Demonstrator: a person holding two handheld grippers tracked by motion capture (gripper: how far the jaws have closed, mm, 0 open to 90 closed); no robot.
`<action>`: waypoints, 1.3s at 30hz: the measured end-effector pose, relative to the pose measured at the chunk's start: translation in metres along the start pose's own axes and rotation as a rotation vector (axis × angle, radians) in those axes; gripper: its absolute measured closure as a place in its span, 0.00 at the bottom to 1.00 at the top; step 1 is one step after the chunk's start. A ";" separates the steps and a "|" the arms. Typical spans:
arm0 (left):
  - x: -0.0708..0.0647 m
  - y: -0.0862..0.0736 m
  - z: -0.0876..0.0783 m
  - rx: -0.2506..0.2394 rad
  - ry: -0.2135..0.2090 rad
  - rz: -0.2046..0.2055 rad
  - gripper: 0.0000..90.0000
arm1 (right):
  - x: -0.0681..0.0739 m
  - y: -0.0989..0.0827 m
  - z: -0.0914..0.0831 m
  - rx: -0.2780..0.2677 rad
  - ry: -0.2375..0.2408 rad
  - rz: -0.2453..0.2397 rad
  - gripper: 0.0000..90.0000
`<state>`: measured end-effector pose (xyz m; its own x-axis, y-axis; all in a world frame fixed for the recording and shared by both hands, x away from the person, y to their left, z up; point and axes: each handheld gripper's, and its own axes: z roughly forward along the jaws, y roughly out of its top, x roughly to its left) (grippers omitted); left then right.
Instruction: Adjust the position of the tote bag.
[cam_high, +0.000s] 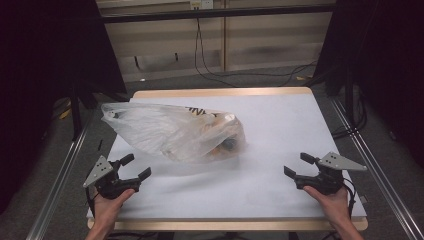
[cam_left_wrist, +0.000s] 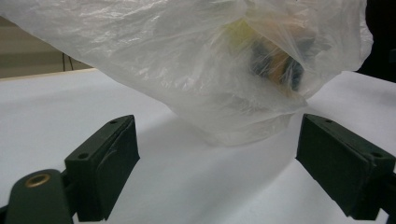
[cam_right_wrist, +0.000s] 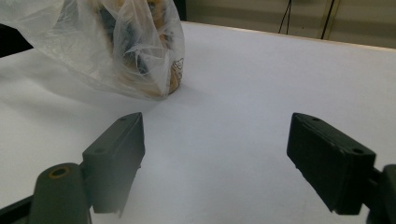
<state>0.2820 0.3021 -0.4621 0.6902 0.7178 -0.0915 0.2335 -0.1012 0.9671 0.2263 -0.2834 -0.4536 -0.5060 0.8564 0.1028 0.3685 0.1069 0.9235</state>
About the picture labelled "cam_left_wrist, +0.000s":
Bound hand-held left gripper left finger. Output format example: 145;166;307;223
64;114;140;222

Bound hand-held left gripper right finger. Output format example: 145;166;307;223
295;113;396;221

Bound orange juice bottle white cap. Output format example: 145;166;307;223
248;36;307;94

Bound clear plastic bag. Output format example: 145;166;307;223
0;0;374;147

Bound white table sheet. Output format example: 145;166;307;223
0;68;396;224

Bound wooden table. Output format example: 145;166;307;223
0;67;98;82

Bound beige wall panel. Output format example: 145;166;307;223
0;16;93;79

